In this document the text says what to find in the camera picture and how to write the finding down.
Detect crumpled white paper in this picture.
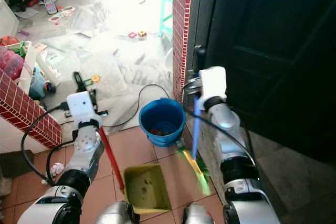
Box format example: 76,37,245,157
41,162,65,186

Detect blue handled green broom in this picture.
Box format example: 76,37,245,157
176,95,212,196

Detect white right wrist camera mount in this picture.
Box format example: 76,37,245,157
198,67,228,111

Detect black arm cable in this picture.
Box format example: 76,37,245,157
181,79,256,163
22,102,80,186

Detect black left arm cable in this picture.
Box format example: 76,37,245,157
22,102,80,186

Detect small red yellow toy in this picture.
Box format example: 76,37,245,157
127,30,148,40

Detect blue plastic bucket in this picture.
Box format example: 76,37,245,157
139,98,187,148

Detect silver robot left knee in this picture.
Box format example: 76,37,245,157
94,201,133,224

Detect silver robot knee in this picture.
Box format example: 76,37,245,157
94,201,133,224
182,202,217,224

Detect white cabinet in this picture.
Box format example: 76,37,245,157
0,0,20,39

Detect dark door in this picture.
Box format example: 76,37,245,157
186,0,336,165

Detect grey toy phone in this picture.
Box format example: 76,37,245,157
45,0,59,16

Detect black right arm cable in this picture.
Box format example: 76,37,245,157
181,79,256,163

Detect thin black floor cable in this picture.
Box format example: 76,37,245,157
102,83,172,128

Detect silver robot right knee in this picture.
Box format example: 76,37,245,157
182,202,217,224

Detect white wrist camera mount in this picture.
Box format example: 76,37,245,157
198,67,228,111
66,91,98,128

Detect green plastic stool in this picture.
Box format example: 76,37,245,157
158,0,174,37

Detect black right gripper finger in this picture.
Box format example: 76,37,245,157
193,45,206,73

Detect pink plastic bag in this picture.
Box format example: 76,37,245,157
0,49,25,81

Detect dark grey block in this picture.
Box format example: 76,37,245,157
0,150,35,179

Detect yellow dustpan with red handle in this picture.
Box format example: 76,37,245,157
99,127,172,216

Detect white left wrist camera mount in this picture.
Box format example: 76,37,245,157
66,91,98,128

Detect blue plastic toy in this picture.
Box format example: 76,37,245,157
31,69,57,100

